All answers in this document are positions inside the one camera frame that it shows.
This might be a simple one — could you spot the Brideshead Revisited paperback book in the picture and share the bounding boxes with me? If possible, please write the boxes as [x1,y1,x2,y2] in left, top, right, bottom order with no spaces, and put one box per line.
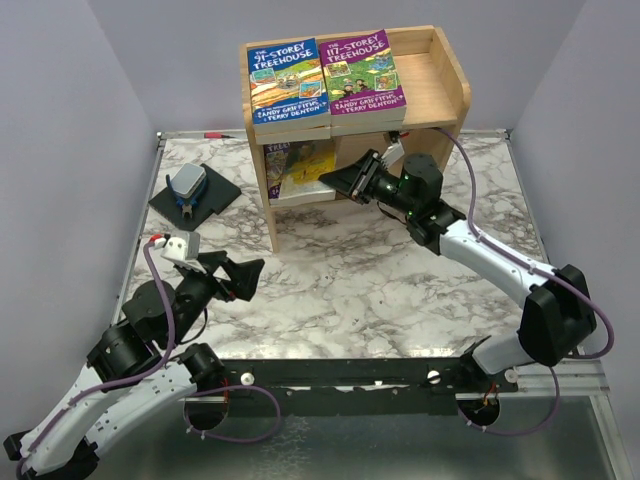
[276,140,336,207]

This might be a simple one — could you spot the purple green bottom book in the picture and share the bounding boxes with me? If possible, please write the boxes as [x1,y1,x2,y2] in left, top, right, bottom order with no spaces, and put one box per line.
[318,29,407,127]

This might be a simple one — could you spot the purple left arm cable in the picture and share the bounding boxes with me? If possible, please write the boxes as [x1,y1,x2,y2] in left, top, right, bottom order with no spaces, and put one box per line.
[14,237,179,476]

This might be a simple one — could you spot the blue handled pliers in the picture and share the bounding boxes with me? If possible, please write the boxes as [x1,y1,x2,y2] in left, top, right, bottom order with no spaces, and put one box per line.
[165,175,208,219]

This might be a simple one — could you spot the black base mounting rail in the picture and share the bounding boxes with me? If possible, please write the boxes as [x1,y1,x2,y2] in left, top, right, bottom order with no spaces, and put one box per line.
[164,342,519,419]

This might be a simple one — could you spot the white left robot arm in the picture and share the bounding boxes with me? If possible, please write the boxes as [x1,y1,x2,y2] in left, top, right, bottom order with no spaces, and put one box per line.
[4,251,265,479]

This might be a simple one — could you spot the orange 130-Storey Treehouse book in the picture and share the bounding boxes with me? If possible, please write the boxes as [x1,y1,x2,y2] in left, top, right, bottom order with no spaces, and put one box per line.
[330,120,403,137]

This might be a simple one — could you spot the wooden bookshelf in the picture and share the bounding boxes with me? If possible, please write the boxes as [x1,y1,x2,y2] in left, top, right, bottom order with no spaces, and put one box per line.
[239,25,472,252]

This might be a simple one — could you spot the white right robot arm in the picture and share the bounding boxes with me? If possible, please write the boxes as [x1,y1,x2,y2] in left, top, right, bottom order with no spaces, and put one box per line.
[319,150,596,391]

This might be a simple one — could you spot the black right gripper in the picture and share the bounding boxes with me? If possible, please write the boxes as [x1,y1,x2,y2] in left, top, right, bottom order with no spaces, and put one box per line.
[319,149,418,217]

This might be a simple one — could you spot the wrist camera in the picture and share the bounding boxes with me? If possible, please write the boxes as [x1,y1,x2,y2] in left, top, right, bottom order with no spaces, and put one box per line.
[381,131,409,169]
[150,230,206,273]

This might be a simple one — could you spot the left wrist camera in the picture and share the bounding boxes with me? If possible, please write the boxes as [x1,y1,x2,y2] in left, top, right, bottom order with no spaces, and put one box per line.
[150,230,206,273]

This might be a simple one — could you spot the black plastic tray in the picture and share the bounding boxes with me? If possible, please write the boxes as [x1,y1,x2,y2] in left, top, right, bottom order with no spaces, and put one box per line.
[149,163,241,232]

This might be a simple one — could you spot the blue 91-Storey Treehouse book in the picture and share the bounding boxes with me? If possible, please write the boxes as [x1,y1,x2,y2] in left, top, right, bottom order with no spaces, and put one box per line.
[247,37,330,135]

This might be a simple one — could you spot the purple 52-Storey Treehouse book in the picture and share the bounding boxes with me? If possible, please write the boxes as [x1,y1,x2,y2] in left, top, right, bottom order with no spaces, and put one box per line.
[263,143,290,204]

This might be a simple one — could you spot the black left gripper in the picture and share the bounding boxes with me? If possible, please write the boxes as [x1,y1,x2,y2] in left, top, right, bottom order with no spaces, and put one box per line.
[168,250,265,347]

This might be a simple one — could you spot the red marker pen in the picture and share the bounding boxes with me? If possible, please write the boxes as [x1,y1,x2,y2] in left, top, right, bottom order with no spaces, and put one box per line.
[203,132,236,139]

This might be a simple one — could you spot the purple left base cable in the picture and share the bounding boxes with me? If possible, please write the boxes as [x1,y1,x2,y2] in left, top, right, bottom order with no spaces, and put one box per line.
[183,379,282,444]

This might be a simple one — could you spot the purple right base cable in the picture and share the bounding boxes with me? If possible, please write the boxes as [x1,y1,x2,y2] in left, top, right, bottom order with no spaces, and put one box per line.
[462,367,561,437]

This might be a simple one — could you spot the grey tin box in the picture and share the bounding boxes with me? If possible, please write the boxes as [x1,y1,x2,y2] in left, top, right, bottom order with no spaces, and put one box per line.
[170,163,206,197]

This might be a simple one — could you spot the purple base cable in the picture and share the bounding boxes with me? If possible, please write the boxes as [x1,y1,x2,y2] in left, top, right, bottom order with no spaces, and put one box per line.
[183,379,282,444]
[462,367,561,437]

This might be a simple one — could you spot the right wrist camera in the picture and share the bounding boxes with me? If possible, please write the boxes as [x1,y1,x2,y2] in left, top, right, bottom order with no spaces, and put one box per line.
[381,131,409,169]

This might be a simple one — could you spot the orange 39-Storey Treehouse book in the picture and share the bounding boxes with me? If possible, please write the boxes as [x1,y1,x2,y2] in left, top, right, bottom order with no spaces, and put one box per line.
[255,126,331,145]

